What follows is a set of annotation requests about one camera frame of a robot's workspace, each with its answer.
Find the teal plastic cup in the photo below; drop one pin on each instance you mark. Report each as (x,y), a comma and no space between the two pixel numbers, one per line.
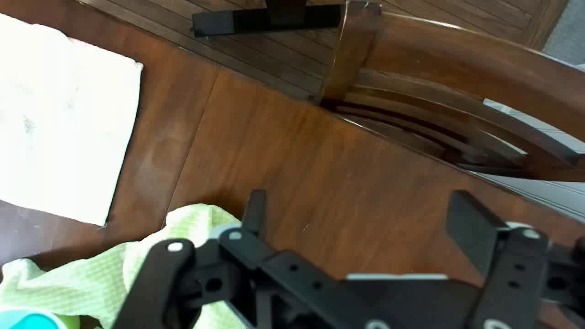
(24,319)

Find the black flat bar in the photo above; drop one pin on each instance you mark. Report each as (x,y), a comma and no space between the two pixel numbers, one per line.
(262,20)

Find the dark wooden curved-back chair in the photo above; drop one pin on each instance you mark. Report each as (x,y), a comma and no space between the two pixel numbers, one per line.
(463,65)

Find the light green cloth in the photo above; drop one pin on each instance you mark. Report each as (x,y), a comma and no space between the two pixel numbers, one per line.
(92,279)

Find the white towel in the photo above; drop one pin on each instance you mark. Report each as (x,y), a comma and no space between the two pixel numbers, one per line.
(61,120)

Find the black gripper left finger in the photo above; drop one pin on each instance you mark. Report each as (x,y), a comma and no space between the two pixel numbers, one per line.
(183,285)

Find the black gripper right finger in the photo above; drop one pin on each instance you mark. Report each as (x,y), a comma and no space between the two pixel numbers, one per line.
(518,274)

